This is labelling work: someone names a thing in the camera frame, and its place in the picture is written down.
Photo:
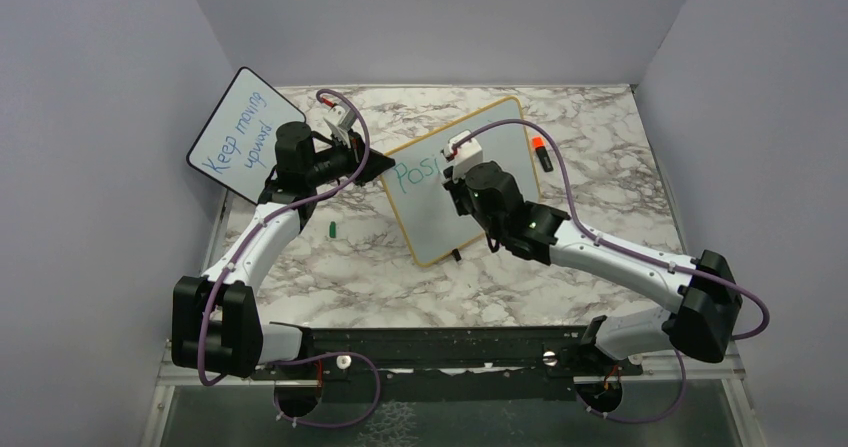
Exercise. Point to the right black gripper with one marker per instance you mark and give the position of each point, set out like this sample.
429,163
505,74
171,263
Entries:
455,189

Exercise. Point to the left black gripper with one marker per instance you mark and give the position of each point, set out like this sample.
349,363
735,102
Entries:
355,153

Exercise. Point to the yellow-framed whiteboard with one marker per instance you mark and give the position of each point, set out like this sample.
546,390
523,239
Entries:
424,209

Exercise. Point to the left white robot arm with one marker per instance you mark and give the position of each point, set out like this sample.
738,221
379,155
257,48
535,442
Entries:
216,327

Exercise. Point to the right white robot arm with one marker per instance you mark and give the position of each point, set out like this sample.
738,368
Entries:
695,310

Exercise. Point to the black-framed whiteboard with writing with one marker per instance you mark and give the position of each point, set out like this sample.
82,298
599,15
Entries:
235,147

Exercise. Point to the orange-capped black highlighter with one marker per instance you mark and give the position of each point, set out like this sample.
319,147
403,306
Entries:
542,154

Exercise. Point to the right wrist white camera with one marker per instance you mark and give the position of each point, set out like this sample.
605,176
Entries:
462,153

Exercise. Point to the wrist white camera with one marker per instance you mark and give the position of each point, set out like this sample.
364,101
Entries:
462,153
339,119

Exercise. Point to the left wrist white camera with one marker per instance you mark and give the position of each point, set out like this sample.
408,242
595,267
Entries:
339,119

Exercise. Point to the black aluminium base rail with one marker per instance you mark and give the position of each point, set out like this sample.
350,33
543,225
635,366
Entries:
466,364

